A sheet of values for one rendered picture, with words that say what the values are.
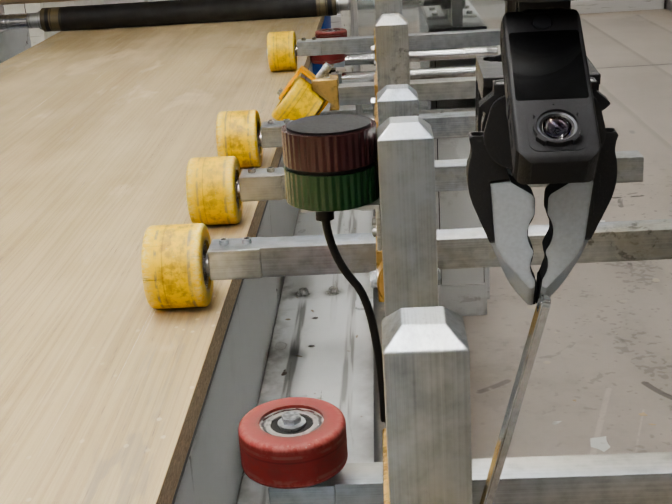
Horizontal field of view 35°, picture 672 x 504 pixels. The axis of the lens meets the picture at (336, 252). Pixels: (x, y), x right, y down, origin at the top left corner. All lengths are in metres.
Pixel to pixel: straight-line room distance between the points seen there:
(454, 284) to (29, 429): 2.42
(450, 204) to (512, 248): 2.42
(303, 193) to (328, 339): 0.96
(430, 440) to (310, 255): 0.56
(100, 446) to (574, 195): 0.39
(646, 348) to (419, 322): 2.63
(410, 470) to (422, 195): 0.25
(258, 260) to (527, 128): 0.46
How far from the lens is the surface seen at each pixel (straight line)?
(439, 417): 0.44
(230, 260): 1.00
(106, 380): 0.91
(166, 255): 0.99
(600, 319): 3.22
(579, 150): 0.58
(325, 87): 1.71
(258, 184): 1.23
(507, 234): 0.67
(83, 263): 1.19
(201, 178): 1.23
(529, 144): 0.58
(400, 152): 0.66
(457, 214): 3.11
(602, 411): 2.71
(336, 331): 1.64
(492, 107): 0.64
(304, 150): 0.65
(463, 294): 3.19
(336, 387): 1.47
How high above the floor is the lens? 1.29
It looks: 20 degrees down
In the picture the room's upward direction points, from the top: 4 degrees counter-clockwise
